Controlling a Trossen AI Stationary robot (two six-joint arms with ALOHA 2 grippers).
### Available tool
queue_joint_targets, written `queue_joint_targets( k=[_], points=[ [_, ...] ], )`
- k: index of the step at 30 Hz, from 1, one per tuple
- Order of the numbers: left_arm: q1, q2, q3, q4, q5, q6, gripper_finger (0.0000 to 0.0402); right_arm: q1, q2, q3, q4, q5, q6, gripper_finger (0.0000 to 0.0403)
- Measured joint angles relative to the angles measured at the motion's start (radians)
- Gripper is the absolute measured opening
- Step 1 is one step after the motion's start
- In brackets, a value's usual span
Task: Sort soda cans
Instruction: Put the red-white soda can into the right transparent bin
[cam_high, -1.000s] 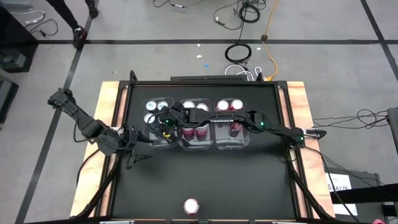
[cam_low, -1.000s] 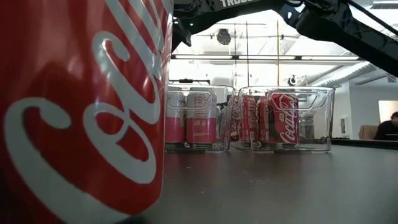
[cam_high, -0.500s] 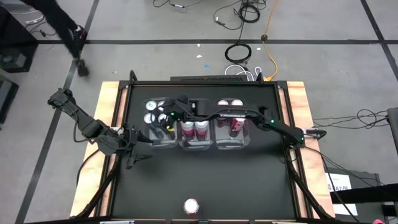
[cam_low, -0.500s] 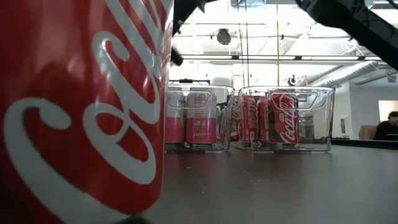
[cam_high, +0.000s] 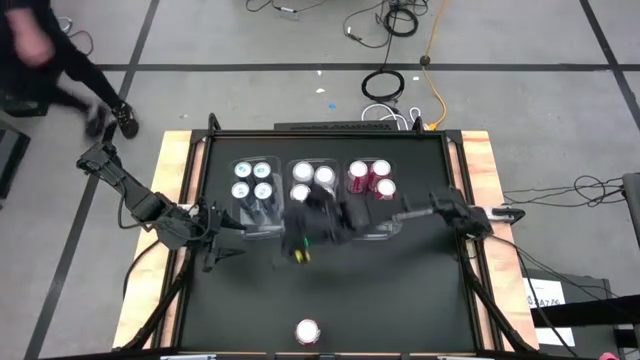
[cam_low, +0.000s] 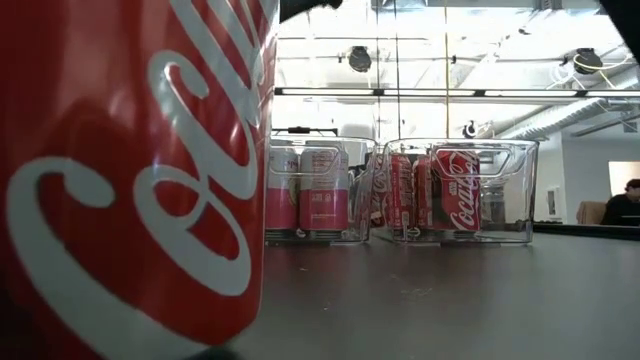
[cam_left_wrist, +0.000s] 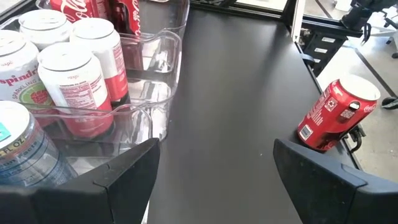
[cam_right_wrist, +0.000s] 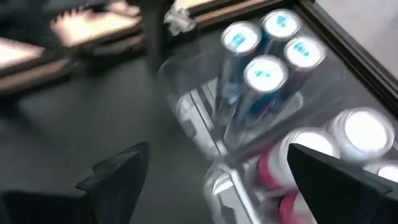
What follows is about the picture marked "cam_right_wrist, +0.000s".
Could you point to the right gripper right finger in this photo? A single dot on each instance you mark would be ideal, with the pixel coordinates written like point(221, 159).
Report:
point(348, 196)

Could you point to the wooden table board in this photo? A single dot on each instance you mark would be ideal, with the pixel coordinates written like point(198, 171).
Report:
point(93, 26)

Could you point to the clear plastic bin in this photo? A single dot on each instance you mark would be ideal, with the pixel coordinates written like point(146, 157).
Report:
point(230, 193)
point(192, 115)

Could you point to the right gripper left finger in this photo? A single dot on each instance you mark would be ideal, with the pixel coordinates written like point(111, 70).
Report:
point(93, 202)

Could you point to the silver blue Red Bull can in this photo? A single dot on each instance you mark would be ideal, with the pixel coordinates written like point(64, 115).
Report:
point(304, 51)
point(281, 23)
point(241, 39)
point(265, 73)

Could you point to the silver metal bracket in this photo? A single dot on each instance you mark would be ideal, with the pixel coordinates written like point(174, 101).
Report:
point(178, 18)

